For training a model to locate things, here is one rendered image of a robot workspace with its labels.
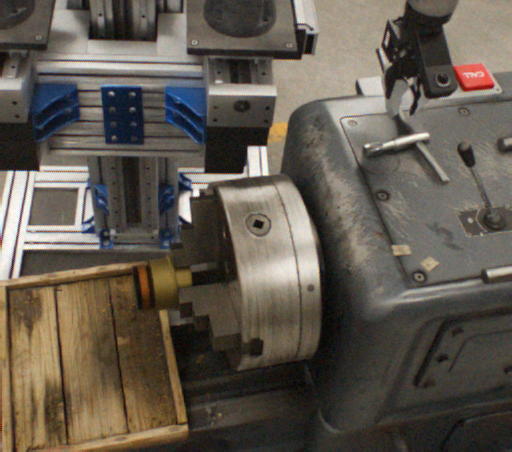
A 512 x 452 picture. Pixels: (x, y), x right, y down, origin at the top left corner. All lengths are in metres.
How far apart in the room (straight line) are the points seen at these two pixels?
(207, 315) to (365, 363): 0.25
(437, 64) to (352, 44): 2.39
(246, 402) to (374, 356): 0.32
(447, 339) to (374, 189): 0.26
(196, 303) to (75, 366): 0.30
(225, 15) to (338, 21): 2.11
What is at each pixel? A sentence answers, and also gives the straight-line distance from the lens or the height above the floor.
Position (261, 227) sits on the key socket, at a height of 1.22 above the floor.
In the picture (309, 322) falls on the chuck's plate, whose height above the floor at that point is 1.14.
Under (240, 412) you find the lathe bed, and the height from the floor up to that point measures 0.86.
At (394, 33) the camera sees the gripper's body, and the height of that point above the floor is 1.43.
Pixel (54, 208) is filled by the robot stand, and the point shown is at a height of 0.21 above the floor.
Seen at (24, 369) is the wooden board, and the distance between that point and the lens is 1.47.
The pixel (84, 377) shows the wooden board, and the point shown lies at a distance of 1.45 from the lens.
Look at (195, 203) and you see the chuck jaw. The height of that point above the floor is 1.20.
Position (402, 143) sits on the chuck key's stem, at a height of 1.27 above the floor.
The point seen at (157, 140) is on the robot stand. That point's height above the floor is 0.86.
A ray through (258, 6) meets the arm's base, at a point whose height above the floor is 1.22.
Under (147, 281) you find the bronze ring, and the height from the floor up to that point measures 1.11.
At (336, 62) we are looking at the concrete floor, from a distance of 3.46.
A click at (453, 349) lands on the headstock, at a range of 1.31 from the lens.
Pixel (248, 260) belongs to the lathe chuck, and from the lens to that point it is 1.17.
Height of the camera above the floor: 2.16
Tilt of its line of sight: 49 degrees down
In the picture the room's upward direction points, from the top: 7 degrees clockwise
